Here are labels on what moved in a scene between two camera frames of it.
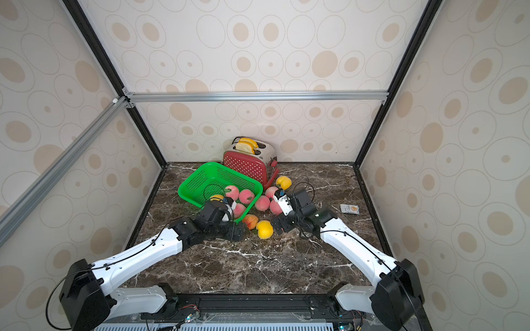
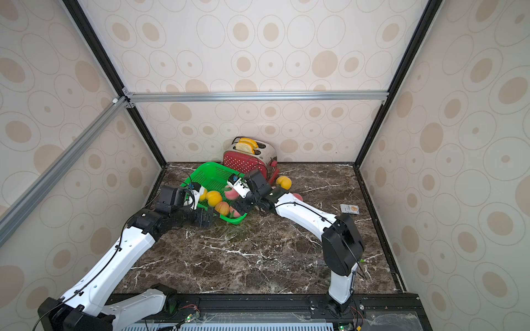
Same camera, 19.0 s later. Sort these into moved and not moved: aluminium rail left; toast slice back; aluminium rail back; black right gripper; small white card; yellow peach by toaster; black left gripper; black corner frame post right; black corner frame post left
Moved: black left gripper; black right gripper
Not moved: aluminium rail back; yellow peach by toaster; toast slice back; small white card; black corner frame post right; aluminium rail left; black corner frame post left
